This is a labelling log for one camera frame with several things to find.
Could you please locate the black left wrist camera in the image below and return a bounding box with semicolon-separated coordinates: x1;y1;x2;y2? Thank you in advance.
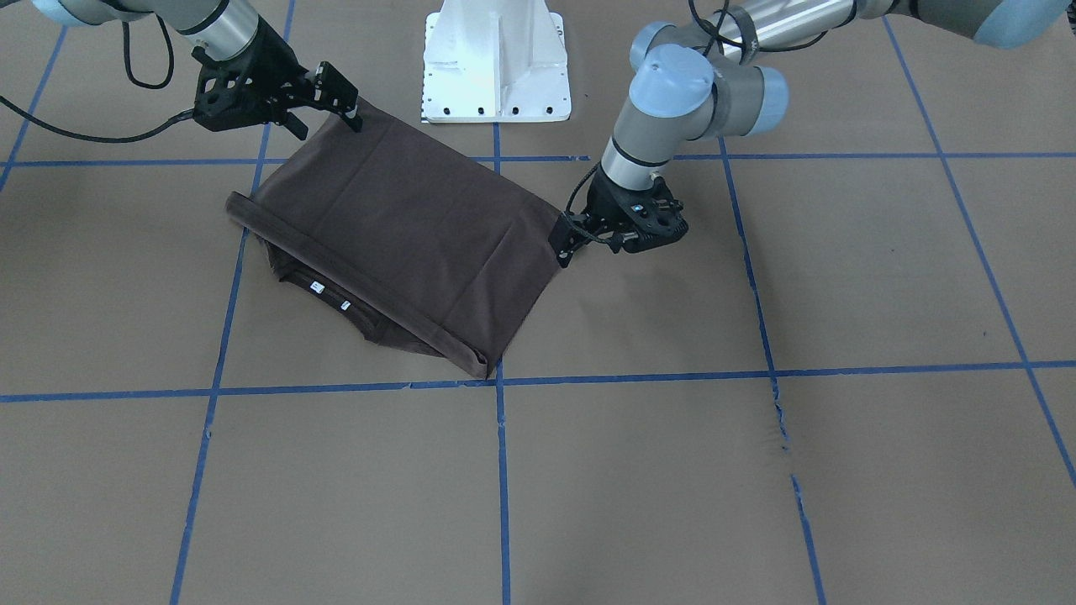
615;183;689;253

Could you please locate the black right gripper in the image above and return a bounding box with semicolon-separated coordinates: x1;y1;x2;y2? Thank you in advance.
206;17;364;141

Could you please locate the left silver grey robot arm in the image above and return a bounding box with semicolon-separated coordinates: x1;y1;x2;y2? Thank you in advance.
549;1;1071;267

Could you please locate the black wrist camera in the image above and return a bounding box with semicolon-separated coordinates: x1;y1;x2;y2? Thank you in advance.
193;47;272;133
615;183;689;253

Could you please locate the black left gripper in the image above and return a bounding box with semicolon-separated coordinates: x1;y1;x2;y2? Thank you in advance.
548;168;673;269

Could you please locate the dark brown t-shirt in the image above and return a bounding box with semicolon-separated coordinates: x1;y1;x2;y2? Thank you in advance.
225;99;560;380

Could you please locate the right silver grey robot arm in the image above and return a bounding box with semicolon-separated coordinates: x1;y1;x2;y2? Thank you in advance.
19;1;362;143

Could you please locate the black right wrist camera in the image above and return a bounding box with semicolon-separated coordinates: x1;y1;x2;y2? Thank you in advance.
193;47;272;133

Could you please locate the brown paper table cover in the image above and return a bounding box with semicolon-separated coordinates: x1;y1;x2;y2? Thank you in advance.
1;16;1075;604

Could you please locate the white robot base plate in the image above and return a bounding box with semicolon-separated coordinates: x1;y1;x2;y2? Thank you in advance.
420;1;572;124

